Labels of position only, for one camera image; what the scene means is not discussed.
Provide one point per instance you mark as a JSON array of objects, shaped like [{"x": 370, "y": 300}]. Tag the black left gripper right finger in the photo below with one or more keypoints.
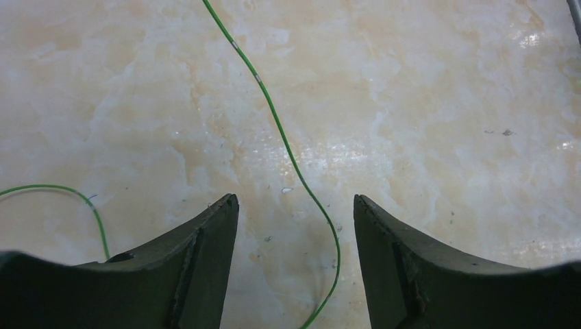
[{"x": 411, "y": 280}]

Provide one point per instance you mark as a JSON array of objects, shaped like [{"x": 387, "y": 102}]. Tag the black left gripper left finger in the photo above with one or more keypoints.
[{"x": 177, "y": 280}]

